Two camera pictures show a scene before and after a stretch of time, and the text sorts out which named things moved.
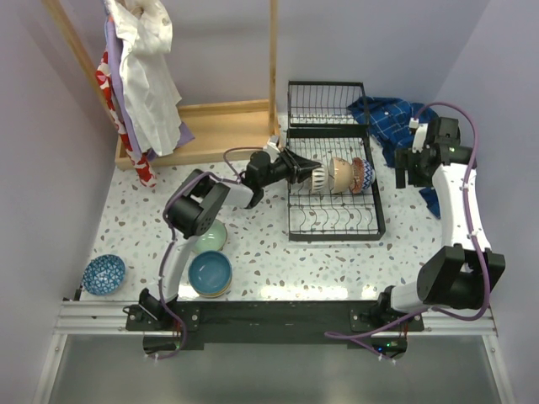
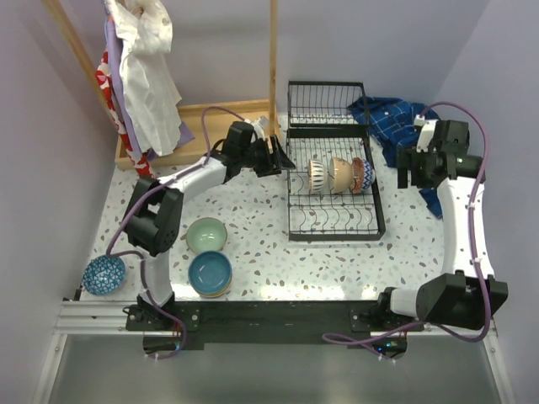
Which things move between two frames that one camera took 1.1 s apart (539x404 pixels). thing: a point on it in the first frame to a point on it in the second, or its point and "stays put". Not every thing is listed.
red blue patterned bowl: (364, 175) stays put
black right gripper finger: (400, 178) stays put
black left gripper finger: (303, 173) to (267, 167)
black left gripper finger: (300, 162) to (283, 160)
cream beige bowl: (341, 175) stays put
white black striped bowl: (318, 176) stays put
